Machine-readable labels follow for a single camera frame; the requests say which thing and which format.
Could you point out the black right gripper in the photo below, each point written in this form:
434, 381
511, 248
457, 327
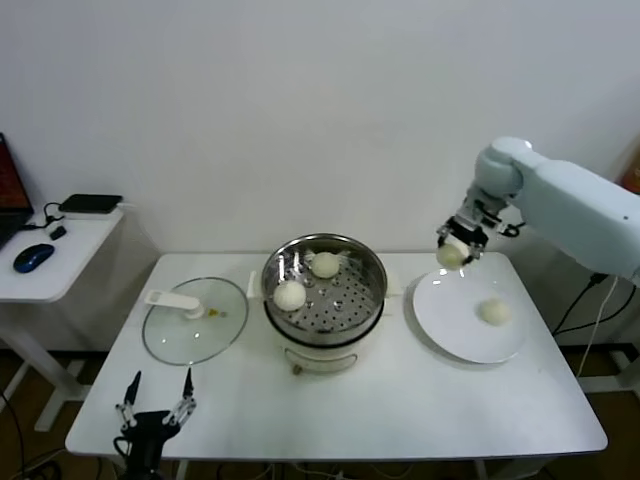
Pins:
467, 232

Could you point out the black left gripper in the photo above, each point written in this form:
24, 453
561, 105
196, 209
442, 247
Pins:
147, 425

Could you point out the white steamed baozi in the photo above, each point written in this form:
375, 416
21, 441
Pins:
289, 296
496, 311
325, 265
451, 257

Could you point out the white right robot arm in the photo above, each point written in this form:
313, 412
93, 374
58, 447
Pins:
565, 200

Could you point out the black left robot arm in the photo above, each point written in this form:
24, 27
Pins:
144, 460

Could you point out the stainless steel steamer basket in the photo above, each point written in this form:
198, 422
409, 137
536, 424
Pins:
340, 305

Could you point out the white round plate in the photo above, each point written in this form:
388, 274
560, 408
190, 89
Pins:
450, 315
407, 310

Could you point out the white side table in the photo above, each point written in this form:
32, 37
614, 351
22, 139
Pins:
75, 260

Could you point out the white electric cooker base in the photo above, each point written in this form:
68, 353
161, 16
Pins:
320, 355

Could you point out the blue computer mouse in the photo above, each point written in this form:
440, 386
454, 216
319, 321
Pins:
33, 257

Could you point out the orange brown packet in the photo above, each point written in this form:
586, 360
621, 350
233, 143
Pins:
632, 180

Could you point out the black flat box device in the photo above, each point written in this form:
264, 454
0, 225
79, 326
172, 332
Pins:
90, 202

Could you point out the black laptop with red screen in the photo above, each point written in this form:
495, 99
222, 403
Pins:
12, 190

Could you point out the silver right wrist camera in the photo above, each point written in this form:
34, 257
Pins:
480, 210

